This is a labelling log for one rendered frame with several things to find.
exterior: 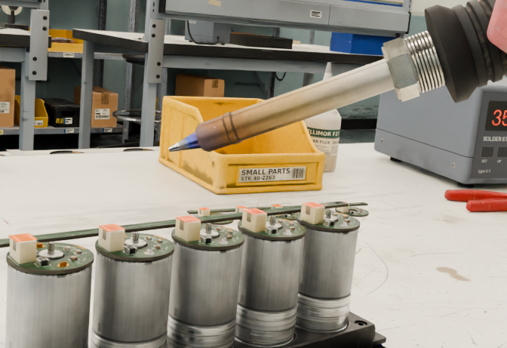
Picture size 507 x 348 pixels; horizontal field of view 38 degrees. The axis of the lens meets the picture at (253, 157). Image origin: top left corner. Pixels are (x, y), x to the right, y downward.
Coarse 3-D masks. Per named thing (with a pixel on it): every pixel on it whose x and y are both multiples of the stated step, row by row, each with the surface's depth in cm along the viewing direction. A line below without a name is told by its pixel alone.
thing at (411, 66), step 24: (384, 48) 18; (408, 48) 18; (432, 48) 18; (360, 72) 18; (384, 72) 18; (408, 72) 18; (432, 72) 18; (288, 96) 19; (312, 96) 19; (336, 96) 18; (360, 96) 19; (408, 96) 18; (216, 120) 19; (240, 120) 19; (264, 120) 19; (288, 120) 19; (216, 144) 19
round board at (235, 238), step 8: (224, 232) 26; (232, 232) 26; (176, 240) 24; (184, 240) 24; (200, 240) 25; (208, 240) 24; (216, 240) 25; (232, 240) 25; (240, 240) 25; (200, 248) 24; (208, 248) 24; (216, 248) 24; (224, 248) 24
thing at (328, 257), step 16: (304, 240) 28; (320, 240) 28; (336, 240) 28; (352, 240) 28; (304, 256) 28; (320, 256) 28; (336, 256) 28; (352, 256) 28; (304, 272) 28; (320, 272) 28; (336, 272) 28; (352, 272) 29; (304, 288) 28; (320, 288) 28; (336, 288) 28; (304, 304) 28; (320, 304) 28; (336, 304) 28; (304, 320) 28; (320, 320) 28; (336, 320) 28
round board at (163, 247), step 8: (144, 240) 24; (152, 240) 24; (160, 240) 24; (168, 240) 24; (96, 248) 23; (104, 248) 23; (128, 248) 23; (136, 248) 23; (144, 248) 23; (152, 248) 23; (160, 248) 23; (168, 248) 23; (112, 256) 22; (120, 256) 22; (128, 256) 22; (136, 256) 22; (144, 256) 22; (152, 256) 23; (160, 256) 23; (168, 256) 23
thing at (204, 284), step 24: (192, 264) 24; (216, 264) 24; (240, 264) 25; (192, 288) 24; (216, 288) 24; (168, 312) 25; (192, 312) 24; (216, 312) 25; (168, 336) 25; (192, 336) 25; (216, 336) 25
